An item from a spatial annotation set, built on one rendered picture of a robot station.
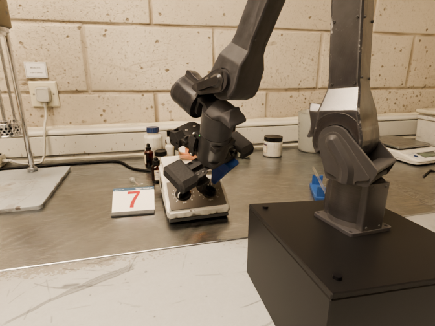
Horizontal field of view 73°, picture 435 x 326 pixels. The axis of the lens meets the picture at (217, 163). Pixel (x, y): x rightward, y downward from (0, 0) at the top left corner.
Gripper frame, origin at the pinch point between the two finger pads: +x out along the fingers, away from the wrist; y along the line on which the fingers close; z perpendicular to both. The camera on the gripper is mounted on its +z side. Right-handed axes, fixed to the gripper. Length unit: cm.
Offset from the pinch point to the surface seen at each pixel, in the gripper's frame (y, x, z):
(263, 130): -52, 28, 22
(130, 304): 25.2, -3.6, -13.0
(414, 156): -72, 14, -25
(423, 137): -105, 25, -22
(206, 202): 2.5, 4.0, -2.8
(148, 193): 8.5, 9.0, 9.5
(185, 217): 7.2, 5.7, -2.2
